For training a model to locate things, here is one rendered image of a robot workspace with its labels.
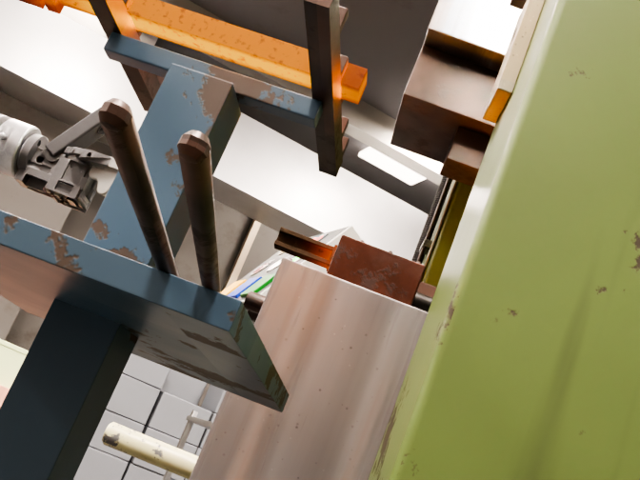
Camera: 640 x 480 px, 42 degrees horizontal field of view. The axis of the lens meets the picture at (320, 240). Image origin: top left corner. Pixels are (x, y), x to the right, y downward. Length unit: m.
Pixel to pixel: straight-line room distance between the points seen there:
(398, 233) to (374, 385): 5.98
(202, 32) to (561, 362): 0.45
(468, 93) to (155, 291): 0.93
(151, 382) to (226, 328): 5.74
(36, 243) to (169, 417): 5.76
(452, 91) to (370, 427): 0.57
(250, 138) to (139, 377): 2.03
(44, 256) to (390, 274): 0.66
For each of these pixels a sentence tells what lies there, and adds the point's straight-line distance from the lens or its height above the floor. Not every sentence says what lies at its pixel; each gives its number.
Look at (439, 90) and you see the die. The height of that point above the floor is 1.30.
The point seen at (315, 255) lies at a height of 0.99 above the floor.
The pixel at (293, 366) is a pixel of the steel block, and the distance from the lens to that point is 1.06.
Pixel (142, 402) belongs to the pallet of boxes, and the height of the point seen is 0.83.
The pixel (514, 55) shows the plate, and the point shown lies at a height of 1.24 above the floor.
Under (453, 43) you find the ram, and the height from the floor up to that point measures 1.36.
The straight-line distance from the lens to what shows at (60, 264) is 0.53.
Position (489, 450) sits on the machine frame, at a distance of 0.80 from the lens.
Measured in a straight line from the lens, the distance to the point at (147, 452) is 1.64.
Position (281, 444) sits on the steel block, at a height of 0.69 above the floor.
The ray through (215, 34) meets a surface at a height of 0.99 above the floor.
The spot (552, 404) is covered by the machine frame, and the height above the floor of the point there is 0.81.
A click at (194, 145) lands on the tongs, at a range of 0.29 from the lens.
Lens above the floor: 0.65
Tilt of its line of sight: 16 degrees up
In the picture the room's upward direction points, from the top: 22 degrees clockwise
